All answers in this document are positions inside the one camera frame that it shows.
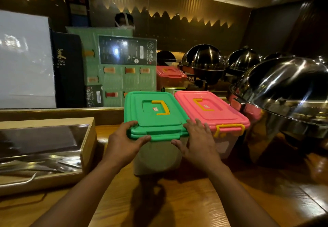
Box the person's left hand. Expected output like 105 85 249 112
102 120 152 170

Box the dark framed wall poster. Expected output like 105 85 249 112
62 0 91 27

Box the black menu book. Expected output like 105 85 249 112
50 31 86 108

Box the small dark label card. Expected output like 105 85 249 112
86 85 104 108

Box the person's right hand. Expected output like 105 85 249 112
171 118 224 175

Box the pink lid plastic container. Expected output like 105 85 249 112
174 90 251 159

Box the person's left forearm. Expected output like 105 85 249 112
30 157 122 227

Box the green lid plastic container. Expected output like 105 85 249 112
124 91 190 176

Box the dark laminated menu card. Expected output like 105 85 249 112
98 35 158 66

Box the green drinks menu board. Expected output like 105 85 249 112
66 27 157 108

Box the gold-trimmed wooden counter ledge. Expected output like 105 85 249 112
0 106 126 126

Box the person's right forearm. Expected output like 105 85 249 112
206 162 280 227

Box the large steel dome chafing dish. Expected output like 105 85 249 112
228 56 328 163

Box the white laminated board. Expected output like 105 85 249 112
0 9 57 109

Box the pile of metal serving spoons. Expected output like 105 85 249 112
0 155 82 181

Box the wooden cutlery box clear lid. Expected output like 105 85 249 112
0 117 98 197

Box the pink-lid orange tub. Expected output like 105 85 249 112
156 65 188 90

